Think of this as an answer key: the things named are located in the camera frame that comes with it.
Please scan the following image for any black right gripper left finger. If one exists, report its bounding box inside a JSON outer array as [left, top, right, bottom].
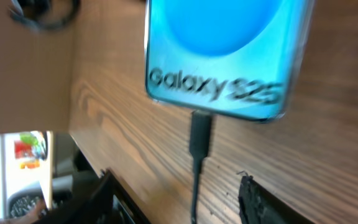
[[35, 169, 150, 224]]

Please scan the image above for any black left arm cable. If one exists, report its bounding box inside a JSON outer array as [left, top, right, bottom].
[[8, 0, 82, 32]]

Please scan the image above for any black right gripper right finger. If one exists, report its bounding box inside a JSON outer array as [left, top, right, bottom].
[[238, 175, 313, 224]]

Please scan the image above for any black USB charging cable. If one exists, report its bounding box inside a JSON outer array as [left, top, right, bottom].
[[188, 109, 214, 224]]

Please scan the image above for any Galaxy smartphone with cyan screen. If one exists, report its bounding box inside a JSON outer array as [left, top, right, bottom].
[[144, 0, 314, 122]]

